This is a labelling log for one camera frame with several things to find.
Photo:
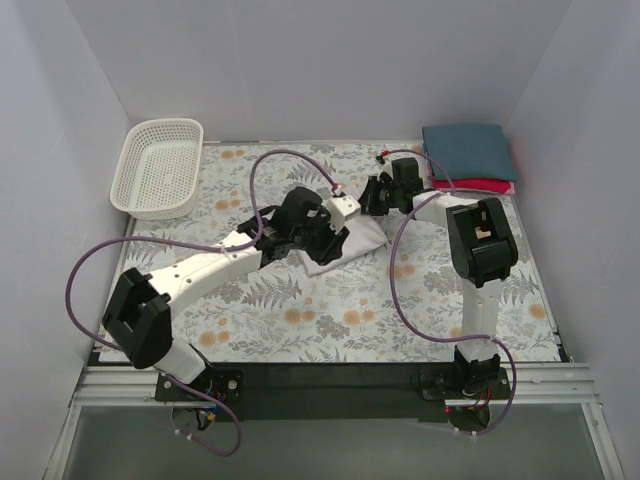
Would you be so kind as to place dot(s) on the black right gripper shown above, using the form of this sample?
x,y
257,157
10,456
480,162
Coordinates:
x,y
377,195

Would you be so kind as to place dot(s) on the white t shirt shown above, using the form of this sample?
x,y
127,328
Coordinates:
x,y
365,236

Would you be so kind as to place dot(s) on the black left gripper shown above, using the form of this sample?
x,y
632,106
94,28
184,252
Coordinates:
x,y
325,240

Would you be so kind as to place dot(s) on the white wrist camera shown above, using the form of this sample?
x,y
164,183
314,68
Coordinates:
x,y
384,160
341,208

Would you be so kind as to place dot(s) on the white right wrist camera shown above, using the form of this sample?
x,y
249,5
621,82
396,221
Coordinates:
x,y
384,160

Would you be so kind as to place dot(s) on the folded red t shirt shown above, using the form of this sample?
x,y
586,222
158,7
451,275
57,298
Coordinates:
x,y
484,185

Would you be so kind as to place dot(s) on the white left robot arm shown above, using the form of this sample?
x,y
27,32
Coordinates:
x,y
142,307

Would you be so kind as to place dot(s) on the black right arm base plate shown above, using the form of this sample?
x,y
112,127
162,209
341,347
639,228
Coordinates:
x,y
440,385

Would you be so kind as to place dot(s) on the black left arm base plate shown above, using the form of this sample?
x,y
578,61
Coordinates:
x,y
221,383

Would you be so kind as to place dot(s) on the folded teal t shirt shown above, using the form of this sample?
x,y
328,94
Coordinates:
x,y
469,150

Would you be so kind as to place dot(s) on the folded pink t shirt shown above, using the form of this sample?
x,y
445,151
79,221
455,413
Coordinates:
x,y
474,173

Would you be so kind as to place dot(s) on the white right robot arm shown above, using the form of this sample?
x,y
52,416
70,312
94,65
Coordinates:
x,y
483,252

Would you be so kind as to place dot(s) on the white plastic basket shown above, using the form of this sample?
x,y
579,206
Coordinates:
x,y
158,170

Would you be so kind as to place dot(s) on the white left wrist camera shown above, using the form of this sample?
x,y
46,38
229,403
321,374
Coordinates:
x,y
341,208

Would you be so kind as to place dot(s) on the aluminium frame rail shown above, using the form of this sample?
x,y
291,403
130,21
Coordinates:
x,y
337,421

